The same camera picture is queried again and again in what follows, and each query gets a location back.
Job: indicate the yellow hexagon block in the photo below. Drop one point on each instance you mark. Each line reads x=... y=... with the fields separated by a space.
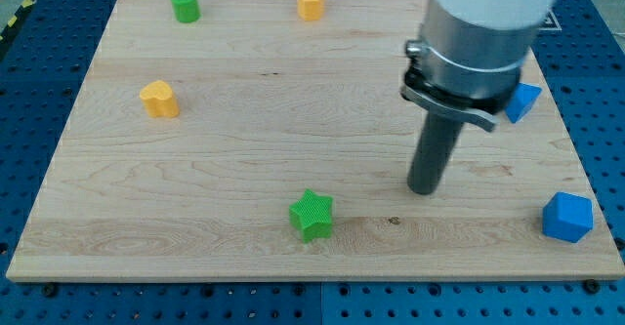
x=309 y=10

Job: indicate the yellow heart block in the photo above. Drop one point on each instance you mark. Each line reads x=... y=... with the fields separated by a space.
x=159 y=100

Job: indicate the green star block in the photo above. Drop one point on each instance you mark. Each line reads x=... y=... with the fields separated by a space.
x=312 y=216

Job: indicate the blue triangular block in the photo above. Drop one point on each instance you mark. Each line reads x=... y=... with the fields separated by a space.
x=522 y=101

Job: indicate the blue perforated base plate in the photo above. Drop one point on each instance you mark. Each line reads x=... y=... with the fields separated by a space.
x=40 y=78

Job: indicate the green cylinder block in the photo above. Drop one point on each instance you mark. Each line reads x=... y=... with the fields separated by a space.
x=186 y=11

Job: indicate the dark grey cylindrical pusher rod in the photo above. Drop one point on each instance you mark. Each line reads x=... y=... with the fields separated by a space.
x=435 y=146

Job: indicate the blue cube block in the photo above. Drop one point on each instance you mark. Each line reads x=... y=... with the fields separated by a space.
x=568 y=217

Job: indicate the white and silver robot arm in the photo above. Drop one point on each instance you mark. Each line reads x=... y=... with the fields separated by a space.
x=466 y=61

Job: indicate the light wooden board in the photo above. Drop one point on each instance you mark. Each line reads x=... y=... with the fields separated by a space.
x=272 y=105

